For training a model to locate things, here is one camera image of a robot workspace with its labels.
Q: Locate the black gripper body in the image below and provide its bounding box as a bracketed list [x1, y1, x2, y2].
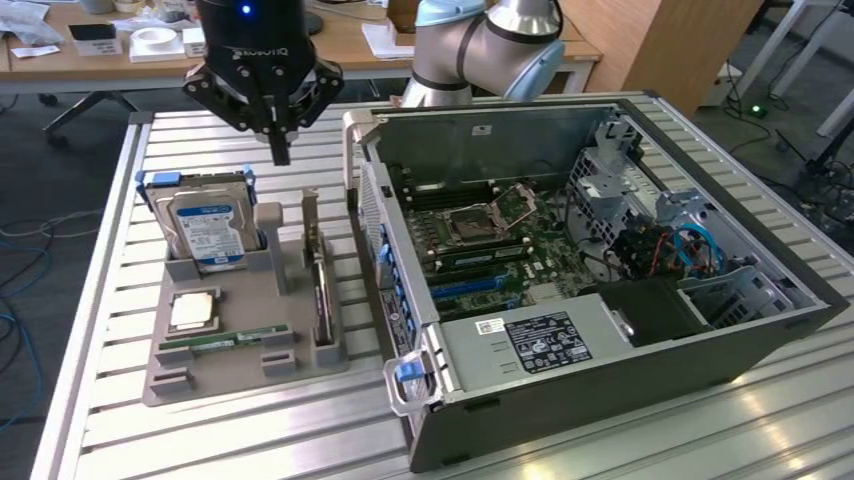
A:
[196, 0, 318, 129]

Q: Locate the small white box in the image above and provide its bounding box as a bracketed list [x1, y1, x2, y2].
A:
[180, 27, 209, 59]

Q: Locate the flat white box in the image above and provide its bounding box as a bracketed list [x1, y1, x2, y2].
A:
[126, 42, 189, 65]

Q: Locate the stack of white papers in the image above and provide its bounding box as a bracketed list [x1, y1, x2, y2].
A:
[360, 22, 419, 61]

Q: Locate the white tape roll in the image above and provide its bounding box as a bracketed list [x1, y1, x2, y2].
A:
[129, 27, 177, 51]

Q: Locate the brown cardboard box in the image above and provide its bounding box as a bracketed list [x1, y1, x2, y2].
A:
[385, 0, 428, 35]

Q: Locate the white box with black top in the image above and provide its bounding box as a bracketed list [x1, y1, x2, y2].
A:
[68, 23, 124, 57]

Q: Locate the black wheeled desk leg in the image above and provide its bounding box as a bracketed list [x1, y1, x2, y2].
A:
[42, 88, 201, 149]

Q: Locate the wooden desk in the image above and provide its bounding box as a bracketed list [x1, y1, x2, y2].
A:
[0, 0, 605, 109]

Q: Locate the hard disk in blue caddy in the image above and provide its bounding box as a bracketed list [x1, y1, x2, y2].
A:
[134, 163, 262, 275]

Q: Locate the clear plastic bag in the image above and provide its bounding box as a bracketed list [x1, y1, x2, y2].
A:
[0, 1, 66, 47]

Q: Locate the CPU socket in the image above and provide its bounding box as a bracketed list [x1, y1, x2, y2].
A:
[444, 204, 500, 247]

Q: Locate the metal socket cover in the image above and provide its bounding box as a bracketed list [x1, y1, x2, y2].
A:
[491, 182, 541, 227]

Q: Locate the RAM stick with white label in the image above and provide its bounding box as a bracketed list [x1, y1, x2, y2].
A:
[436, 243, 529, 270]

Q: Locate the grey plastic parts rack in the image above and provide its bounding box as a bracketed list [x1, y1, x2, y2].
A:
[141, 201, 352, 407]

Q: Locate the silver CPU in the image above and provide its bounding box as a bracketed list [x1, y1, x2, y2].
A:
[169, 293, 218, 331]

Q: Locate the blue expansion slot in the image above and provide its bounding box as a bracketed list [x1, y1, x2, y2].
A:
[431, 277, 509, 302]

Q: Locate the perforated metal disk bay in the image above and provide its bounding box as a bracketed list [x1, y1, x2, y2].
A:
[565, 144, 668, 236]

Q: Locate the green RAM stick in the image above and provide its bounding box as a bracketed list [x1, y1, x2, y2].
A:
[161, 324, 290, 350]

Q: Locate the wooden cabinet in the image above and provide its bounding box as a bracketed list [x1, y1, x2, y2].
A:
[585, 0, 765, 117]

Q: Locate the silver chipset heat sink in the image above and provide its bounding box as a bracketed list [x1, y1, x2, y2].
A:
[524, 284, 569, 304]

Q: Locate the black power connector cluster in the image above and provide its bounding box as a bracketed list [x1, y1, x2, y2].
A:
[607, 228, 661, 277]

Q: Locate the grey power supply unit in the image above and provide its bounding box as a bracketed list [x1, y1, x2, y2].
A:
[436, 293, 633, 392]

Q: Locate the slotted metal disk bay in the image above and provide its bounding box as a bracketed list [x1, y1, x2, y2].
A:
[676, 264, 799, 331]

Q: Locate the open grey PC case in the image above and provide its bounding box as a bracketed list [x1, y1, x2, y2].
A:
[340, 96, 852, 474]

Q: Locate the white floor cable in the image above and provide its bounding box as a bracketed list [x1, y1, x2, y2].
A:
[0, 209, 105, 240]

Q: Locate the blue floor cable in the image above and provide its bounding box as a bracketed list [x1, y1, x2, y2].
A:
[0, 239, 53, 431]

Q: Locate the white desk frame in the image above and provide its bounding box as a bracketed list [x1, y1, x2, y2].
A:
[725, 0, 854, 139]

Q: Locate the blue wire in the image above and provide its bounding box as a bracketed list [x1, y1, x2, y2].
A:
[668, 224, 727, 279]

